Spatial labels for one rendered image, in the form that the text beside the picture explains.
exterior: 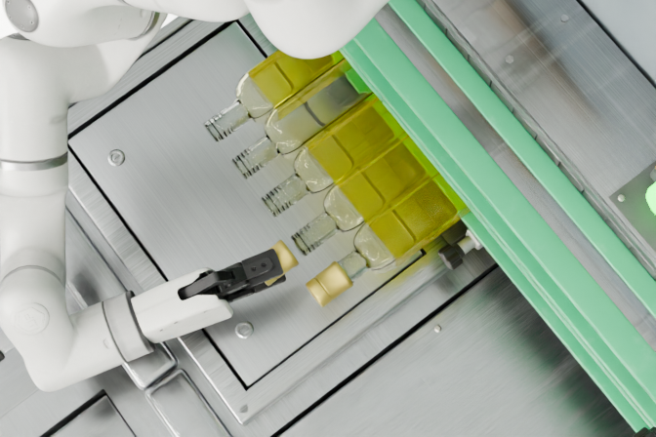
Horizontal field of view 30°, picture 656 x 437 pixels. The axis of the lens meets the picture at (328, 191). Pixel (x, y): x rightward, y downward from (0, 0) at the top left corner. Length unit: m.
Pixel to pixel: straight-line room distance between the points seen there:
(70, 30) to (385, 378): 0.62
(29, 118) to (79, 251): 0.34
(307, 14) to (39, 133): 0.41
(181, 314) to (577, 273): 0.43
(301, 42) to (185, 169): 0.60
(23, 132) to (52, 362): 0.27
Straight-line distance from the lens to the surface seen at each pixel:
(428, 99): 1.31
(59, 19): 1.19
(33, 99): 1.29
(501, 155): 1.30
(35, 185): 1.32
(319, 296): 1.39
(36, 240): 1.45
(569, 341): 1.44
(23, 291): 1.35
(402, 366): 1.55
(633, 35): 1.31
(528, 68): 1.32
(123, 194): 1.59
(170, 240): 1.56
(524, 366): 1.56
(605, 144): 1.30
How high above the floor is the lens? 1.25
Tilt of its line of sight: 7 degrees down
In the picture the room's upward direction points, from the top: 127 degrees counter-clockwise
